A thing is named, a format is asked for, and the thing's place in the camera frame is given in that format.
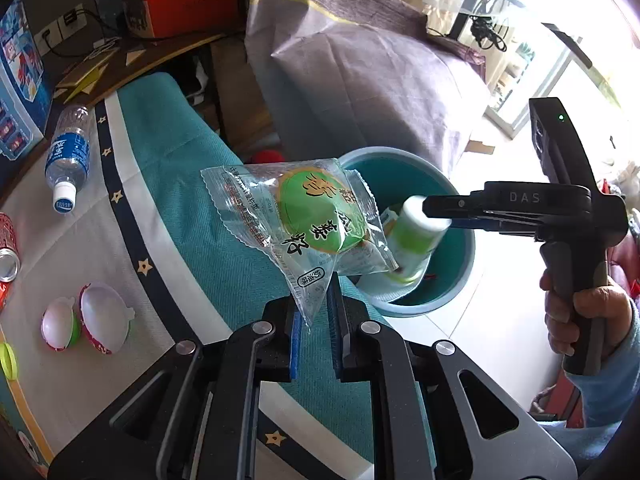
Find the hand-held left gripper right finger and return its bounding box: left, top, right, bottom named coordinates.
left=326, top=276, right=578, bottom=480

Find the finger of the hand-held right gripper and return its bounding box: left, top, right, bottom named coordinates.
left=422, top=193, right=486, bottom=221
left=450, top=216, right=546, bottom=236

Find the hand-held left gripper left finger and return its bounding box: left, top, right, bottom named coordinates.
left=47, top=296, right=306, bottom=480

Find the white green supplement bottle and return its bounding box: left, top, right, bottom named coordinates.
left=380, top=195, right=453, bottom=281

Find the teal round waste bin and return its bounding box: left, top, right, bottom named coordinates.
left=337, top=146, right=477, bottom=317

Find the clear green pastry packet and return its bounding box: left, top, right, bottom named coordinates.
left=200, top=157, right=400, bottom=328

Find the clear plastic water bottle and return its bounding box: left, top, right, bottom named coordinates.
left=44, top=104, right=92, bottom=216

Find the red soda can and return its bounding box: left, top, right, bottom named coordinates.
left=0, top=212, right=22, bottom=311

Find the person's right forearm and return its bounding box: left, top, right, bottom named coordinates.
left=537, top=300, right=640, bottom=461

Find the person's right hand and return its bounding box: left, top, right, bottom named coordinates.
left=540, top=267, right=634, bottom=361

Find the purple woven bag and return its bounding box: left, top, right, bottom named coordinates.
left=244, top=0, right=493, bottom=181

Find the black metal rack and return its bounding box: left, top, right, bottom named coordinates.
left=425, top=0, right=526, bottom=51

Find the open plastic toy capsule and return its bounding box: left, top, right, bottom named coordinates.
left=41, top=282, right=137, bottom=357

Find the green plastic lid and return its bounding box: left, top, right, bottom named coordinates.
left=0, top=342, right=18, bottom=381

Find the dark wooden desk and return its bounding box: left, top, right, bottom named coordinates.
left=0, top=30, right=241, bottom=201

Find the wooden puzzle board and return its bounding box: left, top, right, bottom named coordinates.
left=52, top=52, right=113, bottom=96

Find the blue toy box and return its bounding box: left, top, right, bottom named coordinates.
left=0, top=0, right=53, bottom=161

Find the black cable bundle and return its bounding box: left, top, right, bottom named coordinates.
left=467, top=15, right=508, bottom=51

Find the white charging cable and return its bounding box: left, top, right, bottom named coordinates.
left=87, top=37, right=121, bottom=56

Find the white wall socket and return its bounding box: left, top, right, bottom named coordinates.
left=34, top=24, right=63, bottom=58
left=60, top=7, right=86, bottom=31

